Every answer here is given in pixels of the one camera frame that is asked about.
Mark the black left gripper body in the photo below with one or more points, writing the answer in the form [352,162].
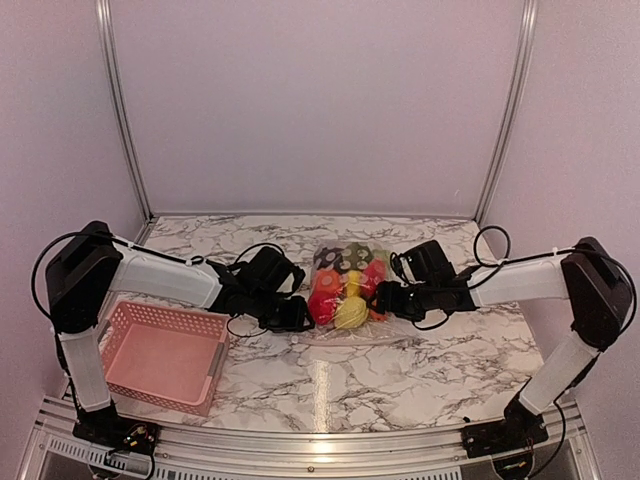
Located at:
[275,317]

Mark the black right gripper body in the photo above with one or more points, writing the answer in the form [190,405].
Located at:
[412,306]

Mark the clear zip top bag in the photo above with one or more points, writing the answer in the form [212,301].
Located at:
[369,265]

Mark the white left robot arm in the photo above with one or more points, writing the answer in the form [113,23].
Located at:
[93,262]

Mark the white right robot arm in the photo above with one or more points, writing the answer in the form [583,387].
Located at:
[580,297]

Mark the red fake apple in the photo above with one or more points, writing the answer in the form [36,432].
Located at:
[322,306]

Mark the orange fake fruit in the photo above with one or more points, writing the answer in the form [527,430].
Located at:
[327,281]

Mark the yellow fake lemon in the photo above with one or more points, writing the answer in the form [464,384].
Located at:
[351,313]

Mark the pink perforated plastic basket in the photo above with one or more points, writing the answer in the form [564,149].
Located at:
[168,357]

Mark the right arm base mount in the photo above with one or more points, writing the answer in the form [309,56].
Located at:
[497,437]

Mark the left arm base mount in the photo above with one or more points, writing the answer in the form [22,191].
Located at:
[121,434]

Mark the front aluminium rail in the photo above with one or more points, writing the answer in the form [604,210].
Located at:
[190,452]

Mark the left aluminium frame post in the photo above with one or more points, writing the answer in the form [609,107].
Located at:
[109,49]

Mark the aluminium frame post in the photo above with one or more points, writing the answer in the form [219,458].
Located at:
[109,49]
[514,98]

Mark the right aluminium frame post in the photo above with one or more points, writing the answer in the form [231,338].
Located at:
[514,98]

